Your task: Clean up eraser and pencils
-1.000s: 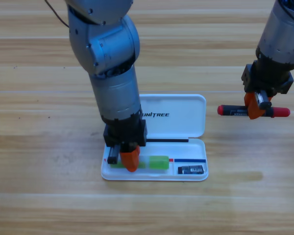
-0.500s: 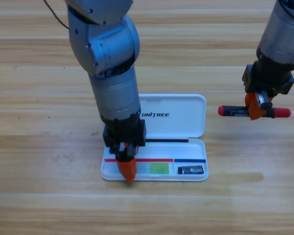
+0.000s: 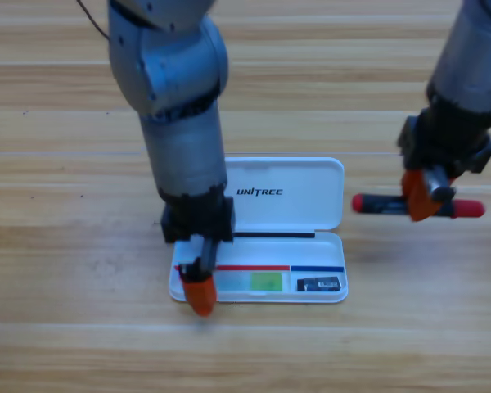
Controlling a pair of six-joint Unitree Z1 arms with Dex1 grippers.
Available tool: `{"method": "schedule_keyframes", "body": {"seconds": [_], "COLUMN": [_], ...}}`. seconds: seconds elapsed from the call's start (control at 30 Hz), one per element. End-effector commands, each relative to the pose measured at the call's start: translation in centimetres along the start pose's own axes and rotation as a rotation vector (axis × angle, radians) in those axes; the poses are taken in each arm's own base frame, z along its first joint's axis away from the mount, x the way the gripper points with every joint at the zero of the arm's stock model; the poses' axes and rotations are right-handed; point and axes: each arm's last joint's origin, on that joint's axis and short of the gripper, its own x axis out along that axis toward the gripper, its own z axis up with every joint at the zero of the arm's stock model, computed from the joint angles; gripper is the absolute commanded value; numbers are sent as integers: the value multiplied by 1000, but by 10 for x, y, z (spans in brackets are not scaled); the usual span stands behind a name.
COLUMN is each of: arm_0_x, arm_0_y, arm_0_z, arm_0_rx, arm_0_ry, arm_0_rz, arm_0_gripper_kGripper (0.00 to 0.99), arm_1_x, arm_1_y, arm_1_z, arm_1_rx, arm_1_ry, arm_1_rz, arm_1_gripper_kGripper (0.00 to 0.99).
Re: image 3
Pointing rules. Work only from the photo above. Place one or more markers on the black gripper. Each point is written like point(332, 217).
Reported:
point(446, 143)
point(200, 217)

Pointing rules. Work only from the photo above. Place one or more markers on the red and black marker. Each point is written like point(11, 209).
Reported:
point(468, 209)

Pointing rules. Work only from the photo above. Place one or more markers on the white Unitree pencil case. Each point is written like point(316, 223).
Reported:
point(290, 213)

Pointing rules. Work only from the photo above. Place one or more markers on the green translucent marker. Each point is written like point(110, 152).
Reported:
point(266, 281)

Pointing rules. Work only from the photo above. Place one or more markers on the small black eraser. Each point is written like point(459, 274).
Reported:
point(319, 284)

